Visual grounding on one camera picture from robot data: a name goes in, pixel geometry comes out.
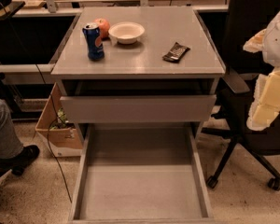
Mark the black rxbar chocolate wrapper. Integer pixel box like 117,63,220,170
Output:
162,42,190,63

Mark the white paper bowl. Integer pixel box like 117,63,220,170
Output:
108,21,145,45

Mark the blue pepsi can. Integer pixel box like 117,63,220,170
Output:
82,22,105,61

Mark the red apple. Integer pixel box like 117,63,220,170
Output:
94,18,110,39

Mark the person leg in jeans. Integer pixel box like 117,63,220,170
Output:
0,99,23,159

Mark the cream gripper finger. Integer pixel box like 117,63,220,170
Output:
243,29,266,53
246,68,280,131

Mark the grey top drawer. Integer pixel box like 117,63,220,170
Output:
59,79,217,124

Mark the black cable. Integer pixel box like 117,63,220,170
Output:
34,63,73,203

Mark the cardboard box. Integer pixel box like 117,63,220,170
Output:
35,83,82,157

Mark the open grey middle drawer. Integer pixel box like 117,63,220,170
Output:
68,126,215,224

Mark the black office chair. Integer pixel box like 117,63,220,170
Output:
203,0,280,191

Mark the grey drawer cabinet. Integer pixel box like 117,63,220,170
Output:
50,6,227,224

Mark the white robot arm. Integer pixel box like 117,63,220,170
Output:
243,11,280,131

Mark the black shoe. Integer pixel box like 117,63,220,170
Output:
0,145,40,172

